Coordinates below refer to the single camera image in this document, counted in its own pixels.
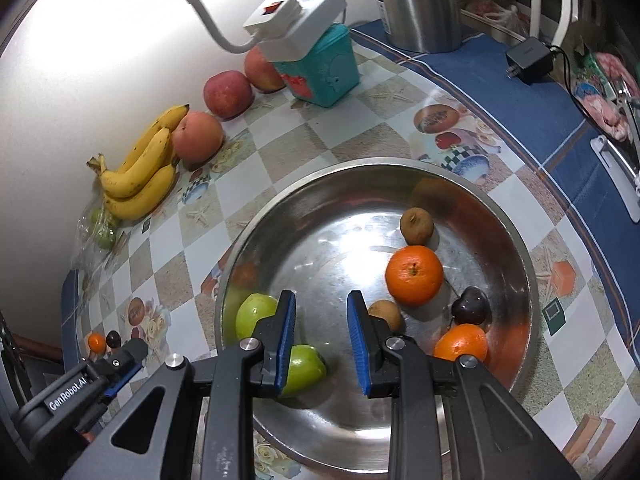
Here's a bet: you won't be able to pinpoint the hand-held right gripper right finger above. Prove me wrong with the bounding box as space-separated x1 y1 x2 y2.
346 290 581 480

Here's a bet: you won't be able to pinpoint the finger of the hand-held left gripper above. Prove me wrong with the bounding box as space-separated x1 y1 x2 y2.
102 357 146 406
102 339 148 378

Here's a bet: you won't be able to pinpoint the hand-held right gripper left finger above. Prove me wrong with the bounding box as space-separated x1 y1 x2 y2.
82 290 297 480

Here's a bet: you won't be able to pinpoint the green apple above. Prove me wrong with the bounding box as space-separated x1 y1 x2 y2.
235 293 281 342
280 344 328 398

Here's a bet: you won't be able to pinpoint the brown round fruit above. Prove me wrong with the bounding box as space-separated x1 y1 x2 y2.
400 207 435 244
367 300 405 333

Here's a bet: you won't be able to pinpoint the steel bowl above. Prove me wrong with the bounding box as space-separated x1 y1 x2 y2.
214 157 540 473

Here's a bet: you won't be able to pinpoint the clear plastic bag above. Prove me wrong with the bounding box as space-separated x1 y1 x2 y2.
70 200 131 271

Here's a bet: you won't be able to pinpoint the yellow banana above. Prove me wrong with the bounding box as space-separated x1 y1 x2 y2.
104 162 178 222
120 104 191 173
89 127 173 198

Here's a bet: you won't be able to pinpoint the red peach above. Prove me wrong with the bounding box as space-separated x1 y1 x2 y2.
171 112 225 165

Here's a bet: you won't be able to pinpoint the checkered printed tablecloth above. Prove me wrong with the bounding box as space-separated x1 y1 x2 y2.
60 20 640 480

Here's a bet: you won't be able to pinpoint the red apple middle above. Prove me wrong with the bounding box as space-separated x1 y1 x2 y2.
203 71 253 120

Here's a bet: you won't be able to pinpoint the teal box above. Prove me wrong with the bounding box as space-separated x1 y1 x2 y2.
272 24 362 108

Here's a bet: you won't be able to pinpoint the red apple behind box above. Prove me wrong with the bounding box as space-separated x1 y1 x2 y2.
244 46 287 93

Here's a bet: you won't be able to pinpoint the white socket adapter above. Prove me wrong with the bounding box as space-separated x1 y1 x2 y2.
243 0 347 63

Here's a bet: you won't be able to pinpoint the black charger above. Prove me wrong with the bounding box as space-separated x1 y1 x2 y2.
505 37 556 85

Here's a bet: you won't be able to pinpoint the steel kettle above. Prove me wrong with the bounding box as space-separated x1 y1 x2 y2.
365 0 463 53

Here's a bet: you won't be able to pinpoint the printed plastic bag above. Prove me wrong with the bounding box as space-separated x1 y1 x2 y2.
572 50 640 141

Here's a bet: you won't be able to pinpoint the clear bag pink contents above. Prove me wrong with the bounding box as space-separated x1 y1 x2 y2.
460 0 531 41

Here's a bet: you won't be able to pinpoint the black charger cable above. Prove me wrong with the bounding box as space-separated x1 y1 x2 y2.
547 45 601 126

